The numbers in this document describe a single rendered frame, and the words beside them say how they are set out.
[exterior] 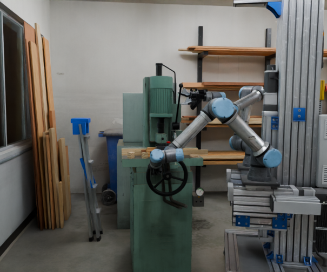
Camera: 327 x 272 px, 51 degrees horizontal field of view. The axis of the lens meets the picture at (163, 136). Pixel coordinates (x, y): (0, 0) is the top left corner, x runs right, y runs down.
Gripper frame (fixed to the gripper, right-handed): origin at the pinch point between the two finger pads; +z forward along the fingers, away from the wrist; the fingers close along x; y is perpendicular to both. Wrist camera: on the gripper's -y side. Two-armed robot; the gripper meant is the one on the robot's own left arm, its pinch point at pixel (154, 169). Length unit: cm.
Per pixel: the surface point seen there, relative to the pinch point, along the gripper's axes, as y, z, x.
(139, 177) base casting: -3.1, 25.0, -9.6
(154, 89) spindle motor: -64, 4, 9
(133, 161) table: -14.2, 18.8, -12.5
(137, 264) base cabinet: 54, 56, -19
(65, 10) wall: -288, 152, -78
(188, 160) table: -10.6, 21.6, 27.4
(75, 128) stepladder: -71, 74, -61
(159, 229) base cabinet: 32, 44, 1
